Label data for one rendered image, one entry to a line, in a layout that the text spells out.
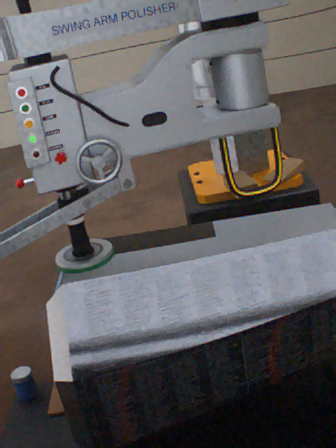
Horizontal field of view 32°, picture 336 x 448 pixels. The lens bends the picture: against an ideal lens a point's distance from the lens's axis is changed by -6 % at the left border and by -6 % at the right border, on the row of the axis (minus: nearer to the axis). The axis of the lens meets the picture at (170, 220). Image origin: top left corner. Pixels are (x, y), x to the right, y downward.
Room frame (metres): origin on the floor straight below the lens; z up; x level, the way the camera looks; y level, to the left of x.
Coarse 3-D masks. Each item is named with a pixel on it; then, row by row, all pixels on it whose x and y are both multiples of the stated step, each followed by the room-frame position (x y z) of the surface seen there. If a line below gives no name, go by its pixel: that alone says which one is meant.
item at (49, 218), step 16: (96, 192) 1.91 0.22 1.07; (112, 192) 1.92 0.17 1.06; (48, 208) 1.99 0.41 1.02; (64, 208) 1.89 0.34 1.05; (80, 208) 1.90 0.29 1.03; (16, 224) 1.98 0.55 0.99; (32, 224) 1.98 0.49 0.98; (48, 224) 1.88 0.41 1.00; (0, 240) 1.96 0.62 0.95; (16, 240) 1.87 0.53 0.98; (32, 240) 1.87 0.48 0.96; (0, 256) 1.86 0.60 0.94
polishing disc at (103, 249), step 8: (96, 240) 2.03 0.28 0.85; (104, 240) 2.02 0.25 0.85; (64, 248) 2.02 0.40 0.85; (72, 248) 2.00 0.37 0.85; (96, 248) 1.96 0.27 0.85; (104, 248) 1.95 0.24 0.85; (112, 248) 1.96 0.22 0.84; (56, 256) 1.96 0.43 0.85; (64, 256) 1.95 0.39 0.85; (72, 256) 1.93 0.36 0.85; (88, 256) 1.91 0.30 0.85; (96, 256) 1.90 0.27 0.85; (104, 256) 1.89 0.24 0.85; (64, 264) 1.88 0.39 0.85; (72, 264) 1.87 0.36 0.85; (80, 264) 1.85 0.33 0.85; (88, 264) 1.85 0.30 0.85
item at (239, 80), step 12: (216, 60) 1.99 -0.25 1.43; (228, 60) 1.96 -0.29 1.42; (240, 60) 1.95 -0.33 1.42; (252, 60) 1.96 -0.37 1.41; (216, 72) 2.00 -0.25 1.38; (228, 72) 1.96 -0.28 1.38; (240, 72) 1.95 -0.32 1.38; (252, 72) 1.96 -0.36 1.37; (264, 72) 2.00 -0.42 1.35; (216, 84) 2.01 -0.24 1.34; (228, 84) 1.97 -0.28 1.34; (240, 84) 1.95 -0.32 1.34; (252, 84) 1.96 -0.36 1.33; (264, 84) 1.99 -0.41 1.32; (216, 96) 2.03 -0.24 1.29; (228, 96) 1.97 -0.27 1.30; (240, 96) 1.95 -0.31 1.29; (252, 96) 1.95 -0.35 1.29; (264, 96) 1.98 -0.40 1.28; (228, 108) 1.99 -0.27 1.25; (240, 108) 1.97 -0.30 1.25
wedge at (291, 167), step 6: (282, 162) 2.59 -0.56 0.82; (288, 162) 2.57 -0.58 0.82; (294, 162) 2.55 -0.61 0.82; (300, 162) 2.53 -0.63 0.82; (288, 168) 2.52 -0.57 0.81; (294, 168) 2.50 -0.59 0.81; (300, 168) 2.52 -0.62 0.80; (270, 174) 2.52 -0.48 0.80; (288, 174) 2.47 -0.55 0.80; (294, 174) 2.49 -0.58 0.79; (264, 180) 2.50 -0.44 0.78; (270, 180) 2.47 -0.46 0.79; (282, 180) 2.44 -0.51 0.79
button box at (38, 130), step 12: (12, 84) 1.82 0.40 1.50; (24, 84) 1.82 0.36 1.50; (12, 96) 1.82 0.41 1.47; (12, 108) 1.82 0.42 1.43; (36, 108) 1.82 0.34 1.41; (36, 120) 1.82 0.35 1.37; (24, 132) 1.82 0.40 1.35; (36, 132) 1.82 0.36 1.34; (24, 144) 1.82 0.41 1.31; (36, 144) 1.82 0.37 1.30; (24, 156) 1.82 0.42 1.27; (48, 156) 1.82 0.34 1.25
